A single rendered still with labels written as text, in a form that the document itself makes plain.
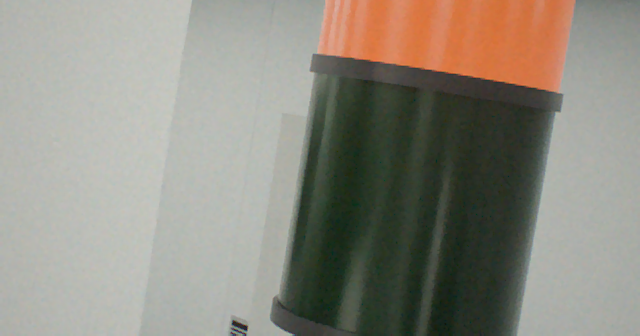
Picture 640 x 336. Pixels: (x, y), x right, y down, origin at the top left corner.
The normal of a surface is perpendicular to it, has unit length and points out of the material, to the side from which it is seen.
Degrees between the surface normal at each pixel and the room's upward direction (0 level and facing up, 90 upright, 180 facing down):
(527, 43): 90
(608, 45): 90
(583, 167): 90
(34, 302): 90
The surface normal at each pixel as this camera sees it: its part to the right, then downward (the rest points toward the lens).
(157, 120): 0.65, 0.15
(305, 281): -0.79, -0.10
